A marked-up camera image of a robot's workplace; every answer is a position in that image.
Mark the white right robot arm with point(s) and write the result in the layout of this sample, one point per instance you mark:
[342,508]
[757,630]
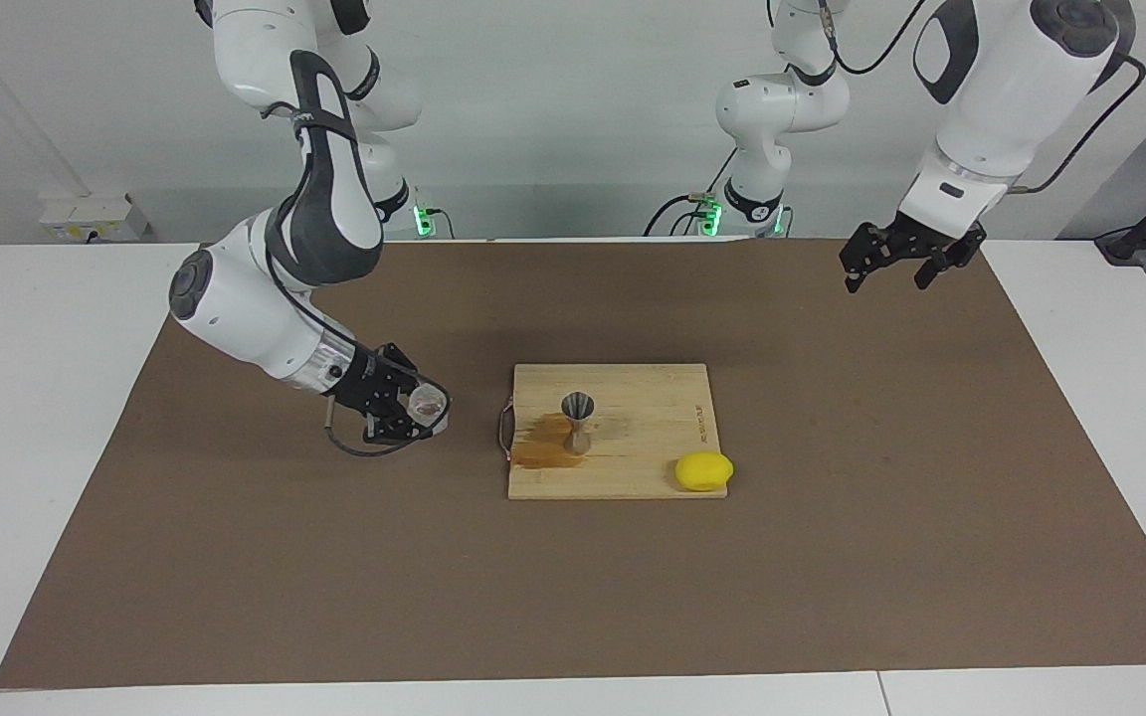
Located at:
[235,308]

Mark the small clear glass cup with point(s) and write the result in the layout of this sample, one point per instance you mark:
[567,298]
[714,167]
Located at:
[426,401]

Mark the steel double jigger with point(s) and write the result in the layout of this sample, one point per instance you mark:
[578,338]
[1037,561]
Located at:
[578,433]

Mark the bamboo cutting board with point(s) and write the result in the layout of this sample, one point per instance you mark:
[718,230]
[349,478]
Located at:
[653,418]

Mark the white wall socket strip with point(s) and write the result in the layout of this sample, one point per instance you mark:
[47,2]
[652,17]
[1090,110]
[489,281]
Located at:
[86,219]

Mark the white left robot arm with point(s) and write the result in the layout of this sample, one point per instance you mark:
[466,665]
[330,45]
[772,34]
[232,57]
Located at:
[1001,99]

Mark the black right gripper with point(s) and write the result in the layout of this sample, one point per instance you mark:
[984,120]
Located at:
[366,383]

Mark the brown table mat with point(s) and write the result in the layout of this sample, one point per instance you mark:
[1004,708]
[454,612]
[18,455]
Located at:
[573,597]

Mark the yellow lemon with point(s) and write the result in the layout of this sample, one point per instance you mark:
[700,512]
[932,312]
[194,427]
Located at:
[704,471]

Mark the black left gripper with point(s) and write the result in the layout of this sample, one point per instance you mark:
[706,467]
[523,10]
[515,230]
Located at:
[921,239]

